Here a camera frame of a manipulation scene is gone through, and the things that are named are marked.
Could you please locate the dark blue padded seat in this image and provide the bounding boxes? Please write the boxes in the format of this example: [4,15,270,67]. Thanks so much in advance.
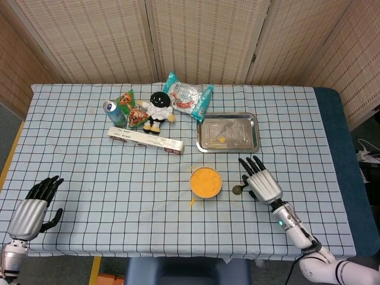
[124,256,252,285]

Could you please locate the dark metal spoon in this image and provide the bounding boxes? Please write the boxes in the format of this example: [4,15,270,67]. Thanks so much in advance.
[232,183,250,196]

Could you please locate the teal clear food bag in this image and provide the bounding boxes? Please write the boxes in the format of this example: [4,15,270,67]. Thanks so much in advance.
[162,71,215,122]

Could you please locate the black plush doll white robe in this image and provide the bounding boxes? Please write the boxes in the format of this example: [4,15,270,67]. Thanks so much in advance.
[135,91,176,134]

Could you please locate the stainless steel tray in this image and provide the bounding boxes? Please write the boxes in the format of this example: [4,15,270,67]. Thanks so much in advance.
[196,112,261,154]

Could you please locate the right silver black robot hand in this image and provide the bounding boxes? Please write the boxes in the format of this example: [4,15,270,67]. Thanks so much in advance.
[238,155,283,206]

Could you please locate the white cling film box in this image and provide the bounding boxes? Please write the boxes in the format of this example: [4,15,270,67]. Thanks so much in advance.
[107,126,184,156]

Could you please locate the beige bowl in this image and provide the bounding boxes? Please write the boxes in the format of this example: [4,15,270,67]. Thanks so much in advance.
[189,166,223,200]

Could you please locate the green orange snack bag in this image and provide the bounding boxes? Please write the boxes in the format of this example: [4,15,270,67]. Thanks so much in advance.
[119,90,151,129]

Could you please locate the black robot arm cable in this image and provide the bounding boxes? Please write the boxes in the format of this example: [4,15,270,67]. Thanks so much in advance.
[277,200,323,285]

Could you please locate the orange box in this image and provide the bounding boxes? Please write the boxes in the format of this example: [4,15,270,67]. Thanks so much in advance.
[97,273,127,285]

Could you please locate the woven folding screen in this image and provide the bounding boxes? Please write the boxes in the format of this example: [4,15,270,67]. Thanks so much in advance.
[0,0,380,131]

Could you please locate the white cable bundle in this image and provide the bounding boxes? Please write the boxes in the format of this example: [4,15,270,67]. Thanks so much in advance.
[355,138,380,164]

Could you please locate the blue drink can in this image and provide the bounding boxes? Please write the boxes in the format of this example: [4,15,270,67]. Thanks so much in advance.
[103,99,128,128]

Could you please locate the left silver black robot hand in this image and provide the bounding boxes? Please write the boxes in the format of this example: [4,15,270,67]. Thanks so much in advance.
[6,175,65,241]

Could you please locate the blue checked tablecloth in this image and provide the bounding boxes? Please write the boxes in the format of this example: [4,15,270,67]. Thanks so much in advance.
[0,83,357,258]

